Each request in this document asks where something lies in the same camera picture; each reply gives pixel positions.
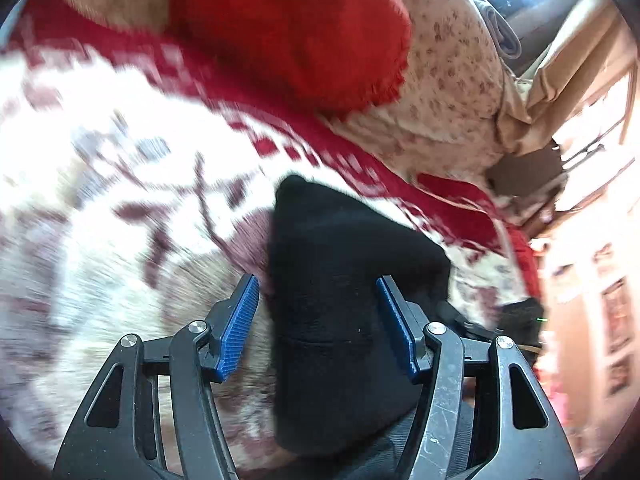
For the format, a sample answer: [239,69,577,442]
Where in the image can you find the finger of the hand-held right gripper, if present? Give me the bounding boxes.
[442,302,495,341]

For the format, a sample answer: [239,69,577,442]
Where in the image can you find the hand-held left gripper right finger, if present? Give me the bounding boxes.
[375,275,581,480]

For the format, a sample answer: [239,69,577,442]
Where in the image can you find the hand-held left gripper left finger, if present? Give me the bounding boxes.
[52,274,262,480]

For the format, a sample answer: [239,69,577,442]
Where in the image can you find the black pants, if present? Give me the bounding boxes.
[267,174,453,461]

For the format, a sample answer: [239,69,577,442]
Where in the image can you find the dark grey panel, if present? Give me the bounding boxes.
[487,147,563,206]

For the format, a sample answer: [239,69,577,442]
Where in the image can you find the red and white plush blanket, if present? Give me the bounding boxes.
[0,0,546,471]

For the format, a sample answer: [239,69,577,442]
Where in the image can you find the floral beige pillow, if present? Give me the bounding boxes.
[45,0,531,186]

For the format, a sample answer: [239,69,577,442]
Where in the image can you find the beige curtain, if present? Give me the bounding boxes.
[492,0,633,161]

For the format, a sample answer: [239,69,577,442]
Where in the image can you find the grey folded cloth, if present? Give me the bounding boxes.
[470,0,523,61]

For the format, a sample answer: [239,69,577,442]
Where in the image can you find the red round ruffled pillow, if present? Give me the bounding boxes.
[169,0,413,116]

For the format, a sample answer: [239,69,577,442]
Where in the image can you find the framed wall picture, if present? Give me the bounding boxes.
[600,277,633,356]
[607,357,633,396]

